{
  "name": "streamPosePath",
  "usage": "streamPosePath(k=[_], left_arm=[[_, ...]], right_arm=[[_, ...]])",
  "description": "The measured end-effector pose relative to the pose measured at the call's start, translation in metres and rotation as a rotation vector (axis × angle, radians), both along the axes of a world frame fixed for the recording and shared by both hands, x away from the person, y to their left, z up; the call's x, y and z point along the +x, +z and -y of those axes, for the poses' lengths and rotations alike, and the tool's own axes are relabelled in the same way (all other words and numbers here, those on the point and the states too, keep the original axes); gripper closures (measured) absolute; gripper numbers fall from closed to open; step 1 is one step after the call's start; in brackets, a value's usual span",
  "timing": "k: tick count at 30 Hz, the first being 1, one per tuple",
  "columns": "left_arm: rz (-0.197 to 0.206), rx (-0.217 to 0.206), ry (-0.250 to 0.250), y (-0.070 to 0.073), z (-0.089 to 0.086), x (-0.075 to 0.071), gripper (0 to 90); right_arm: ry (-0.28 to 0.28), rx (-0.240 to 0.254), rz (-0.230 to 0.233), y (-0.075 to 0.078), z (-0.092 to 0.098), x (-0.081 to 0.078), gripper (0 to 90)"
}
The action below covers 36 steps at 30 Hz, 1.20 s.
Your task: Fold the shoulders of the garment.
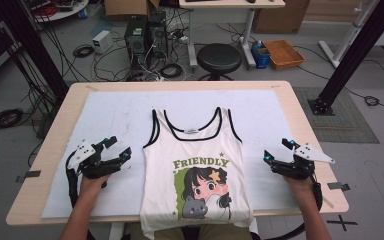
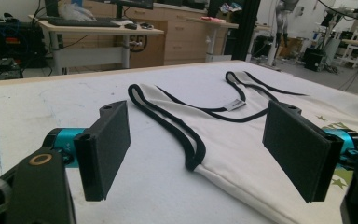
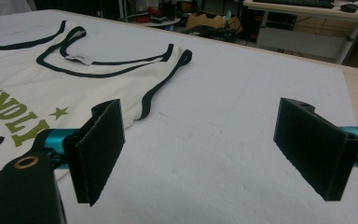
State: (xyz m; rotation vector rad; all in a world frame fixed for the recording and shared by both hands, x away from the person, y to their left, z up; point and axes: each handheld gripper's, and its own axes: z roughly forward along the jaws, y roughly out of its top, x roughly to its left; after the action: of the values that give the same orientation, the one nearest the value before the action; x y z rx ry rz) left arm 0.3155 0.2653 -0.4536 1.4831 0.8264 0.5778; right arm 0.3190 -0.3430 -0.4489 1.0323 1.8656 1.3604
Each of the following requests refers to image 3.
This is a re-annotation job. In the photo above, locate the open cardboard box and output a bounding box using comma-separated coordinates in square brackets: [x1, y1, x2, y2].
[185, 11, 244, 34]

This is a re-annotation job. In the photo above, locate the white tank top dark trim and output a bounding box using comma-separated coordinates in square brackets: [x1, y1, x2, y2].
[0, 20, 194, 185]

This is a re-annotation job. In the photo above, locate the black computer mouse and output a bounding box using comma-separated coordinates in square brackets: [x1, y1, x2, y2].
[339, 3, 358, 14]

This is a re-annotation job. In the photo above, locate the white desk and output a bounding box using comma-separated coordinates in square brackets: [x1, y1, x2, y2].
[241, 0, 358, 65]

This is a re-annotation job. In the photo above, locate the black keyboard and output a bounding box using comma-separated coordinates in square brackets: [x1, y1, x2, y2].
[253, 0, 336, 9]

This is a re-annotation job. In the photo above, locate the round white table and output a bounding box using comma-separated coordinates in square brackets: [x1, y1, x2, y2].
[132, 17, 182, 31]

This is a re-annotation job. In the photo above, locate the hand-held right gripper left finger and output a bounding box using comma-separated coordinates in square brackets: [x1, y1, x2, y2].
[43, 98, 126, 207]

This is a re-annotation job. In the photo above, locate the white felt mat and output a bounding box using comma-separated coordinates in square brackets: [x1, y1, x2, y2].
[0, 8, 358, 224]

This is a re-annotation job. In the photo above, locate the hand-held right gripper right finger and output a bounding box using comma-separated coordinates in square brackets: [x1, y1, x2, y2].
[273, 97, 358, 202]

